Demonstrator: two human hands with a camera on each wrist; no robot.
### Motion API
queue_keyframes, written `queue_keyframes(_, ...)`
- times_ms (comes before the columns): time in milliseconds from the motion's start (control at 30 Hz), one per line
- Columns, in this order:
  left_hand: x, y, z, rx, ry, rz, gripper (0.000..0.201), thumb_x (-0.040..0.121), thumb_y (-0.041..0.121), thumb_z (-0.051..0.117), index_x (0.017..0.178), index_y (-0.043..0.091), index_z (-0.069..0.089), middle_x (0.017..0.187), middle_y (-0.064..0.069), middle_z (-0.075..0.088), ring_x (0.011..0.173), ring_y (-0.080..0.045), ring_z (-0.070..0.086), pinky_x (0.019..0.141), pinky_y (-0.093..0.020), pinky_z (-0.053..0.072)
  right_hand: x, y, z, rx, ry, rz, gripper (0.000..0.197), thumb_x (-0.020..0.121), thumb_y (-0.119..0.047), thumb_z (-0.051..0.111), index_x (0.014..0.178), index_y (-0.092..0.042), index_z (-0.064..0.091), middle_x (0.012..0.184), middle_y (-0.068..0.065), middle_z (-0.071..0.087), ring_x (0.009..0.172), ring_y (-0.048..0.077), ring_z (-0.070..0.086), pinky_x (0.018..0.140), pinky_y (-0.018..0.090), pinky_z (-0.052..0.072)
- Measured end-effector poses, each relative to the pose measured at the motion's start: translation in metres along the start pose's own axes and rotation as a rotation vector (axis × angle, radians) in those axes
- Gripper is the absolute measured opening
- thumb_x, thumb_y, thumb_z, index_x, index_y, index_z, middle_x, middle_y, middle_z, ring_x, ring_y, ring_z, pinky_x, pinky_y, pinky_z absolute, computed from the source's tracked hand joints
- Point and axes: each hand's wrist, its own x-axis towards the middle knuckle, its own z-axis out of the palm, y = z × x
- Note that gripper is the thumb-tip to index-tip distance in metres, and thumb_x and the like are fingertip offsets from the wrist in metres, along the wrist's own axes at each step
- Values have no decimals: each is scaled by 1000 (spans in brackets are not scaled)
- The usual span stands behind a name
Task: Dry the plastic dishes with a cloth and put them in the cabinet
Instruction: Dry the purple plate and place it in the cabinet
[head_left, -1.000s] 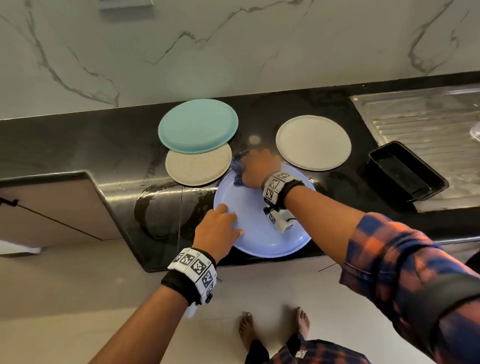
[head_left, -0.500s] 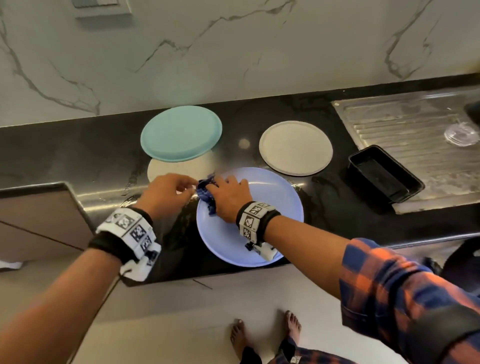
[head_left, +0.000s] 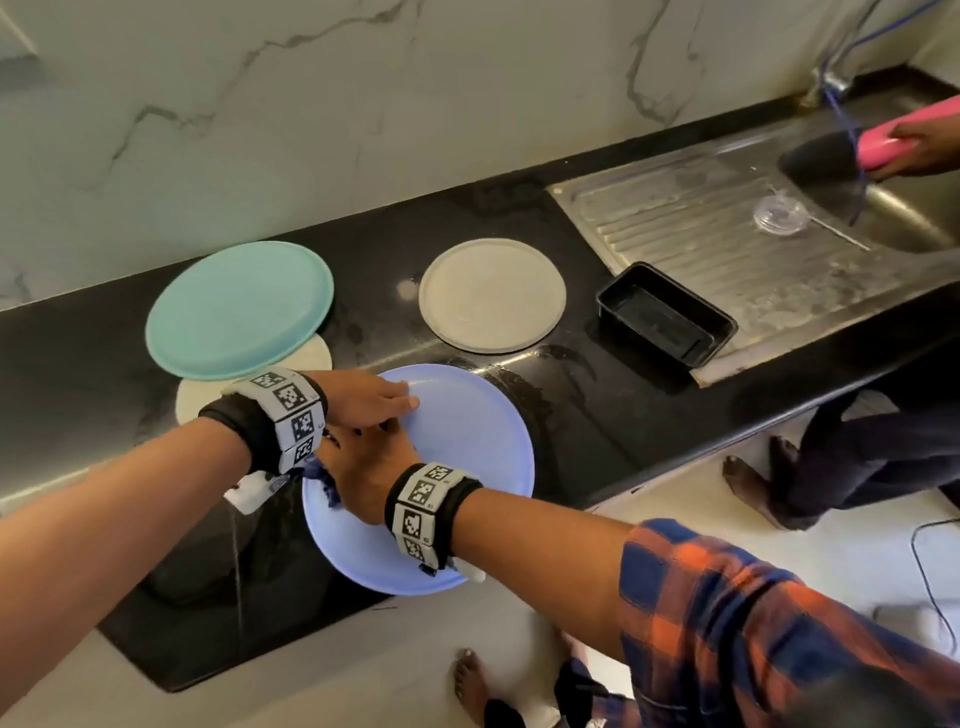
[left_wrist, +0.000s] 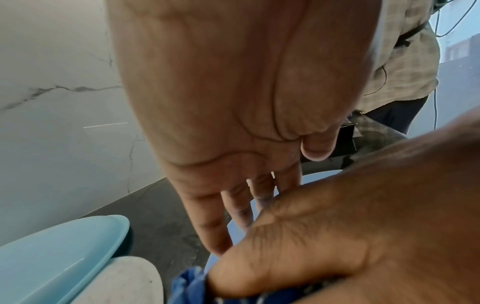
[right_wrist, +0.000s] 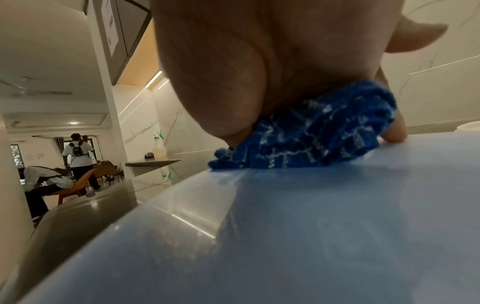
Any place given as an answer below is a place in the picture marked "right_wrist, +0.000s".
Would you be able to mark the led light strip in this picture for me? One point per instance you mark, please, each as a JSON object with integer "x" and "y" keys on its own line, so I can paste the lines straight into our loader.
{"x": 154, "y": 79}

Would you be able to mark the white spray bottle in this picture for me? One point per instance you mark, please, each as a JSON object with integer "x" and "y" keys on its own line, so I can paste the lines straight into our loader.
{"x": 159, "y": 147}

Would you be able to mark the blue striped cloth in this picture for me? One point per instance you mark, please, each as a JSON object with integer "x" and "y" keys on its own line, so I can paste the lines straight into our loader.
{"x": 315, "y": 133}

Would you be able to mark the person's right hand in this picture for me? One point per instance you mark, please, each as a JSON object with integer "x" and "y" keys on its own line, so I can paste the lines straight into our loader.
{"x": 262, "y": 53}

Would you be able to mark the orange wooden chair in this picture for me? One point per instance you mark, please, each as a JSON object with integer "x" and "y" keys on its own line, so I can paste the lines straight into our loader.
{"x": 79, "y": 185}

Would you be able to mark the lavender plate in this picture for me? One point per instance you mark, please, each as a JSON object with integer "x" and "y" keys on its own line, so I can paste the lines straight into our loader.
{"x": 300, "y": 237}

